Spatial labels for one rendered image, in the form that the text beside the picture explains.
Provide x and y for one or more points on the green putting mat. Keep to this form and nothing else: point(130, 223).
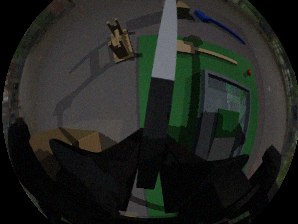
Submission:
point(185, 110)

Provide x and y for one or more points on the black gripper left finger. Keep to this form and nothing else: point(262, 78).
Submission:
point(115, 167)

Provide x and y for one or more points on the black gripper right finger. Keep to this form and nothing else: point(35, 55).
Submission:
point(184, 174)

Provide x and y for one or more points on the blue golf putter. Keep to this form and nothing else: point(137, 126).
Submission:
point(206, 18)

